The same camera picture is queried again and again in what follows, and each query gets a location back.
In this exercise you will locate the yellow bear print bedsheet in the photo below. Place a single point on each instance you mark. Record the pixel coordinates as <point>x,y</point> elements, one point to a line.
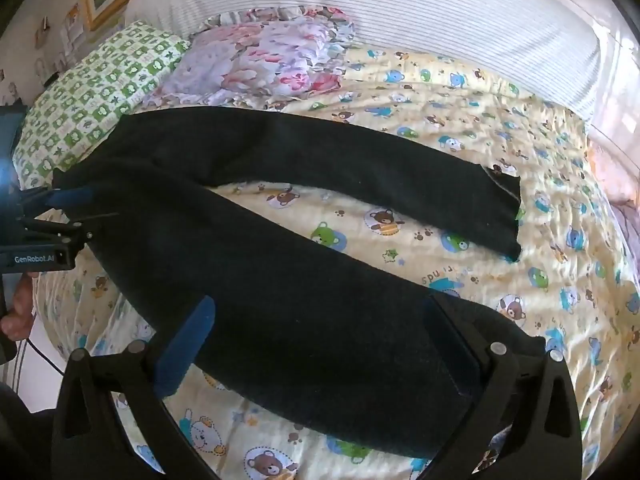
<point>325,205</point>

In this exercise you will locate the floral quilt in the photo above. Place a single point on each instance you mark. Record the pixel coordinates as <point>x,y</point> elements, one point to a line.
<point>250,60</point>

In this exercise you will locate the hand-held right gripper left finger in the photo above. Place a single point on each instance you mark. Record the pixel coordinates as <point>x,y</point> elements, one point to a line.
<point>185,345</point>

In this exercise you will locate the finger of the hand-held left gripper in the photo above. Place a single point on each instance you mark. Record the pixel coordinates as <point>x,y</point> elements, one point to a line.
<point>70,197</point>
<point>65,227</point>

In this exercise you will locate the green checked pillow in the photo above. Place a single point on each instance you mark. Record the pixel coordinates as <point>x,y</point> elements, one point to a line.
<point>100,85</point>

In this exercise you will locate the black pants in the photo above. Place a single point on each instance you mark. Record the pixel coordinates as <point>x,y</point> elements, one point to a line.
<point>300,320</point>

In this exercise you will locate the pink cloth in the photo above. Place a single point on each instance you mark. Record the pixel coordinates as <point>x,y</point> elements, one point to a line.
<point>615,175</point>

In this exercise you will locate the person's dark clothing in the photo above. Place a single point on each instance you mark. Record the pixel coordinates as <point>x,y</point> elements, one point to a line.
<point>22,435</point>

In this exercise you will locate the person's left hand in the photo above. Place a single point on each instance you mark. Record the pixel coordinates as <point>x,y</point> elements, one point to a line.
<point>19,307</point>

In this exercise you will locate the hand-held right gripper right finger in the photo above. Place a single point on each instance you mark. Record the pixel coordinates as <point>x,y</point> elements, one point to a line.
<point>452,355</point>

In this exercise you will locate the white striped pillow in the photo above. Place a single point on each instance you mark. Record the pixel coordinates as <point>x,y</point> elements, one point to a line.
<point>400,10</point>

